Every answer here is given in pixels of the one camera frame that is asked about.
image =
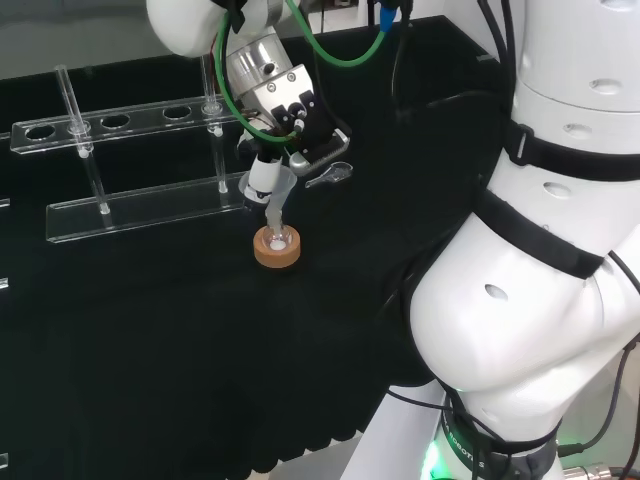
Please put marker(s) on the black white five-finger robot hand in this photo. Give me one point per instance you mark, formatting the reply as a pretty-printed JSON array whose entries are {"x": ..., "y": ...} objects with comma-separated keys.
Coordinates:
[{"x": 295, "y": 115}]

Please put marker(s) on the clear plastic funnel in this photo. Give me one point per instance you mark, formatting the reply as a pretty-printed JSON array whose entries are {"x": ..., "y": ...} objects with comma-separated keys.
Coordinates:
[{"x": 281, "y": 197}]

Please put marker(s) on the clear weighing funnel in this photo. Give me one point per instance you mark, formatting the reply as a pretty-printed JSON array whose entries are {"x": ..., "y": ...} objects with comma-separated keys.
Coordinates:
[{"x": 332, "y": 174}]

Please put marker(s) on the round-bottom glass flask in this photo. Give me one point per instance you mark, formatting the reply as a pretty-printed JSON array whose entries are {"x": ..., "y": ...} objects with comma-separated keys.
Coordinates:
[{"x": 276, "y": 240}]

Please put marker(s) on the clear acrylic funnel stand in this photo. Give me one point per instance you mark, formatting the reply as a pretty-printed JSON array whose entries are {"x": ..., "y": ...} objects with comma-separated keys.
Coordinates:
[{"x": 150, "y": 207}]

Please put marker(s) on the black bench cloth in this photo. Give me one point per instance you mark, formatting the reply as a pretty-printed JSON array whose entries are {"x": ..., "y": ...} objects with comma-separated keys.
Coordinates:
[{"x": 175, "y": 350}]

